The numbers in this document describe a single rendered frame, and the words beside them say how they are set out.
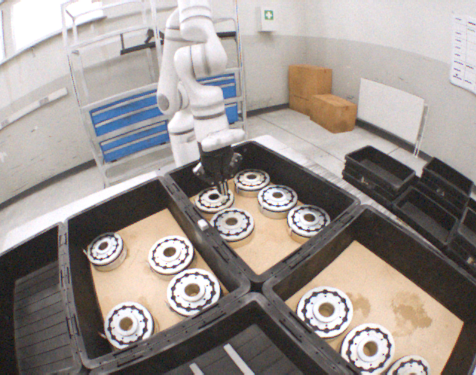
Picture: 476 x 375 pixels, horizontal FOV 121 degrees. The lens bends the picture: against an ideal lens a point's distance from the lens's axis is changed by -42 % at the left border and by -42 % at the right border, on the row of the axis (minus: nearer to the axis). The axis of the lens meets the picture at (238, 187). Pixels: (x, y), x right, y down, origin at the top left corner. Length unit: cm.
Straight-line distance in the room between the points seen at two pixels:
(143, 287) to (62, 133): 291
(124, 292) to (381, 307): 53
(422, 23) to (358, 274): 304
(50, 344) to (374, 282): 71
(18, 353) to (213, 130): 73
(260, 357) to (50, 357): 44
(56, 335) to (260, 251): 52
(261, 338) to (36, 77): 326
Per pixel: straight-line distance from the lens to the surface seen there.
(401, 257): 53
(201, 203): 60
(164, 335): 34
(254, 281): 36
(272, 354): 42
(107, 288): 56
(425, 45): 321
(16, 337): 70
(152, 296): 50
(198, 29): 49
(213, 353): 42
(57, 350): 58
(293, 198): 60
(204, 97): 46
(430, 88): 318
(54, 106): 323
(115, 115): 228
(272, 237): 54
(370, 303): 49
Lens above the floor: 124
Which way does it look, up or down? 36 degrees down
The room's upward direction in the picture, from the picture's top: 5 degrees counter-clockwise
